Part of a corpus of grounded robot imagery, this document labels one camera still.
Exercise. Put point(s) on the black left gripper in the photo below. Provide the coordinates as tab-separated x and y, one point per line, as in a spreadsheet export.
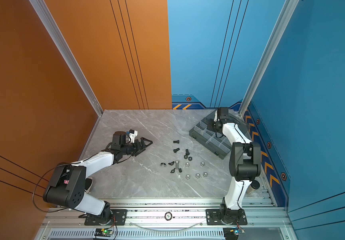
143	145

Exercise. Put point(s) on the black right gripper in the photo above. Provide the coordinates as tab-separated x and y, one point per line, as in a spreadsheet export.
210	126

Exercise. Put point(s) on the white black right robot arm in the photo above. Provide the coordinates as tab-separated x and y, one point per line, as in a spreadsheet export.
244	165

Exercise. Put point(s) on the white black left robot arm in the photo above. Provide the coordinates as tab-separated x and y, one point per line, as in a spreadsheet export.
66	187

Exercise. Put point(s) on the clear grey compartment organizer box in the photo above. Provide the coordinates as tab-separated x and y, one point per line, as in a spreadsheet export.
215	142

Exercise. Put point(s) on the small jar black lid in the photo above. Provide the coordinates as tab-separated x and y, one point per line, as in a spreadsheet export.
255	185

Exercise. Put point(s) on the green circuit board left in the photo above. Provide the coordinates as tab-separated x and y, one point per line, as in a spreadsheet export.
103	233

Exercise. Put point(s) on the green circuit board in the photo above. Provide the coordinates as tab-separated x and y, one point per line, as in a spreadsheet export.
103	233
232	233

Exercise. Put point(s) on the green circuit board right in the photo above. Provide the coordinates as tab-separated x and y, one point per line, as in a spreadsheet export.
232	233

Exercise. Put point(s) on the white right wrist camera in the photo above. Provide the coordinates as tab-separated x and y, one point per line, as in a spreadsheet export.
216	116

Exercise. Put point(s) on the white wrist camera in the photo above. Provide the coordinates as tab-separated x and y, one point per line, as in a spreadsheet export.
132	134
216	116

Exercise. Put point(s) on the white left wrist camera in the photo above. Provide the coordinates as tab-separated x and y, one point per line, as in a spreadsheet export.
132	134

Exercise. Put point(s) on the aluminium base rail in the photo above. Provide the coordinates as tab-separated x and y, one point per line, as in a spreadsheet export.
170	219

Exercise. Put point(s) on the aluminium frame post right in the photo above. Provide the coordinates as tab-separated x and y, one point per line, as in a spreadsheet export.
273	41

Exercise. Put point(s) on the aluminium frame post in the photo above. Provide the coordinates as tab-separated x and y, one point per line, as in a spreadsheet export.
57	37
273	41

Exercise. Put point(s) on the aluminium frame post left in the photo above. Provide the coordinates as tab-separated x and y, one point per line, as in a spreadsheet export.
57	37

